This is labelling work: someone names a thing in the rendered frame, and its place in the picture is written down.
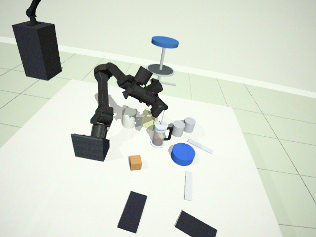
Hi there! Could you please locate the pale yellow cube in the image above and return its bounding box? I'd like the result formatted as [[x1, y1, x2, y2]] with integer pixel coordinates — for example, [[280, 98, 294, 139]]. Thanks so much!
[[141, 107, 158, 131]]

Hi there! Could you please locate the blue short cylinder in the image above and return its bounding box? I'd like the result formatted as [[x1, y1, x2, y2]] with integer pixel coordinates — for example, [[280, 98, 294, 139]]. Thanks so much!
[[171, 143, 196, 166]]

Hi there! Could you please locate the orange cube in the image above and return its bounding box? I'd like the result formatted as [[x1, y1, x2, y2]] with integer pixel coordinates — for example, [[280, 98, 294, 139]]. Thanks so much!
[[129, 155, 142, 171]]

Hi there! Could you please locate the glass french press with black handle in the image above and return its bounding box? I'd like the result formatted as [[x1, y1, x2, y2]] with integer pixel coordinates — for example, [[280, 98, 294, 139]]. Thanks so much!
[[151, 116, 173, 148]]

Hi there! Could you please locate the white flat bar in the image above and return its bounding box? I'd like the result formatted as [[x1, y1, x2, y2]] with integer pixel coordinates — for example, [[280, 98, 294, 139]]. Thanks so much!
[[184, 171, 192, 201], [188, 139, 213, 154]]

